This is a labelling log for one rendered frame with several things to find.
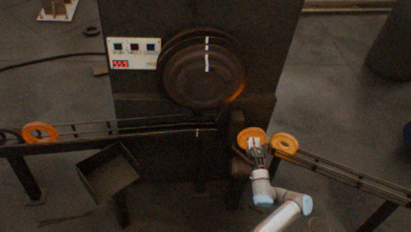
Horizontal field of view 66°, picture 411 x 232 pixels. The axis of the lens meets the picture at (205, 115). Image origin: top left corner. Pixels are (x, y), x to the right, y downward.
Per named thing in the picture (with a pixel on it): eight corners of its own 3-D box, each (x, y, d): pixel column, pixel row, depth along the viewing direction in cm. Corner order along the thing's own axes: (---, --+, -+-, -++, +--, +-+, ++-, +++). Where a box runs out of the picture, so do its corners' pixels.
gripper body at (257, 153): (265, 145, 163) (268, 167, 157) (260, 150, 170) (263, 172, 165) (250, 145, 162) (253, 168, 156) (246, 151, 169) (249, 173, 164)
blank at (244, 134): (238, 127, 169) (238, 131, 166) (266, 125, 170) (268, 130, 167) (235, 146, 180) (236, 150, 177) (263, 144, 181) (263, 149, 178)
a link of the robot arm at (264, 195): (262, 208, 159) (249, 206, 153) (258, 183, 165) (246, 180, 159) (278, 204, 154) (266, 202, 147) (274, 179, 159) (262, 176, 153)
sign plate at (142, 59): (111, 66, 169) (106, 37, 156) (161, 67, 172) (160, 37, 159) (111, 69, 167) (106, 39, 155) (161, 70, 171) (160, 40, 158)
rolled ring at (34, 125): (61, 145, 190) (62, 141, 192) (51, 124, 177) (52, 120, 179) (28, 147, 189) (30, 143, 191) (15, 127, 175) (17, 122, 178)
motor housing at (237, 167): (220, 196, 240) (230, 153, 202) (248, 194, 243) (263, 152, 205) (222, 212, 231) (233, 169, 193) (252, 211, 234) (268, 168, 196)
